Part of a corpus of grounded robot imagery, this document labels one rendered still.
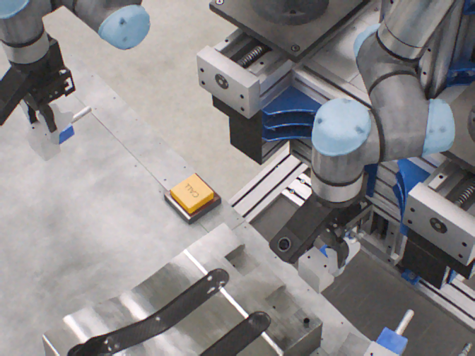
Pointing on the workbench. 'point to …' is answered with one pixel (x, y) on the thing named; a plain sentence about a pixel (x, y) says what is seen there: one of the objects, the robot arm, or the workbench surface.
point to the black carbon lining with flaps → (167, 313)
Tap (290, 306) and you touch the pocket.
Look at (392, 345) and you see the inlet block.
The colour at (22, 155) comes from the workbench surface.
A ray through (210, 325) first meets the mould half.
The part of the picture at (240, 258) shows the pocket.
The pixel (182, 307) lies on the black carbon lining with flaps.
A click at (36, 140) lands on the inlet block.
